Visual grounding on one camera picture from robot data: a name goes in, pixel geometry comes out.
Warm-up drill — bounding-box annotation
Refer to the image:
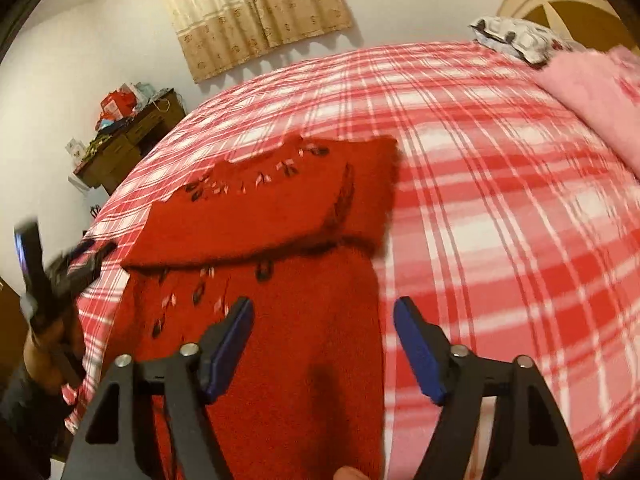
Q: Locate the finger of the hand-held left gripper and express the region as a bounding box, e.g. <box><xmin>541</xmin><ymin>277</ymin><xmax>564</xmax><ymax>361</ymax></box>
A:
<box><xmin>60</xmin><ymin>239</ymin><xmax>119</xmax><ymax>286</ymax></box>

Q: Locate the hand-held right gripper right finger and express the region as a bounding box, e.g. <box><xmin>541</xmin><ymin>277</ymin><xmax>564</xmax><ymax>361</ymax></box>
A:
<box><xmin>392</xmin><ymin>296</ymin><xmax>586</xmax><ymax>480</ymax></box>

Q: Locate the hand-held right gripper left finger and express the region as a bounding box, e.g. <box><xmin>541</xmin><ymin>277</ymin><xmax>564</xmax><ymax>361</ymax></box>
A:
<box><xmin>60</xmin><ymin>296</ymin><xmax>256</xmax><ymax>480</ymax></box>

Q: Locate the red knitted sweater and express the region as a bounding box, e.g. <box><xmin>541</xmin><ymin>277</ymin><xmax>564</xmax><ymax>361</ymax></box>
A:
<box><xmin>120</xmin><ymin>135</ymin><xmax>401</xmax><ymax>480</ymax></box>

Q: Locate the person's left forearm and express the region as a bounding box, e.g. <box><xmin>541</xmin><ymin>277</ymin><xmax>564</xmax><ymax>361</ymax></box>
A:
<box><xmin>0</xmin><ymin>360</ymin><xmax>76</xmax><ymax>466</ymax></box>

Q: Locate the person's left hand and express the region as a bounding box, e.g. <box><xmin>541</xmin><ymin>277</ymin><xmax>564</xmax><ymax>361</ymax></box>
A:
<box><xmin>22</xmin><ymin>305</ymin><xmax>87</xmax><ymax>393</ymax></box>

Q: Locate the white card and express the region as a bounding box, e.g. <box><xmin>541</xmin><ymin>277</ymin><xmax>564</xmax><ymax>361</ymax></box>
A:
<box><xmin>65</xmin><ymin>137</ymin><xmax>87</xmax><ymax>170</ymax></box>

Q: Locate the wooden desk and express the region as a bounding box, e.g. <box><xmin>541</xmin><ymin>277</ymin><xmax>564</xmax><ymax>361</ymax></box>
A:
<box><xmin>74</xmin><ymin>89</ymin><xmax>188</xmax><ymax>196</ymax></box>

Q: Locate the red plaid blanket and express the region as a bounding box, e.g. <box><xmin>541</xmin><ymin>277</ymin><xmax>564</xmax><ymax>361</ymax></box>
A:
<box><xmin>65</xmin><ymin>42</ymin><xmax>640</xmax><ymax>480</ymax></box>

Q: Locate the red box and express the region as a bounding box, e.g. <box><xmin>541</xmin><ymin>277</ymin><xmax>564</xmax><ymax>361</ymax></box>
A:
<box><xmin>100</xmin><ymin>89</ymin><xmax>137</xmax><ymax>121</ymax></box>

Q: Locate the beige patterned curtain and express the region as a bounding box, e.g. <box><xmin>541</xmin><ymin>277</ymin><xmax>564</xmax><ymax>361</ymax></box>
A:
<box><xmin>150</xmin><ymin>0</ymin><xmax>356</xmax><ymax>84</ymax></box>

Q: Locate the pink fluffy blanket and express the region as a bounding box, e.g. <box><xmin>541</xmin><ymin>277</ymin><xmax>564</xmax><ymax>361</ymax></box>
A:
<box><xmin>532</xmin><ymin>46</ymin><xmax>640</xmax><ymax>176</ymax></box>

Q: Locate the grey patterned pillow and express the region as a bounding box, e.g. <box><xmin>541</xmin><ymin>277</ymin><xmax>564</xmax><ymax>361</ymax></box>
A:
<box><xmin>470</xmin><ymin>16</ymin><xmax>576</xmax><ymax>66</ymax></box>

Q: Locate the beige wooden headboard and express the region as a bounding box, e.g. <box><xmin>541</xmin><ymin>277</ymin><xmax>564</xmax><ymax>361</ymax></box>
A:
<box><xmin>497</xmin><ymin>0</ymin><xmax>640</xmax><ymax>53</ymax></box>

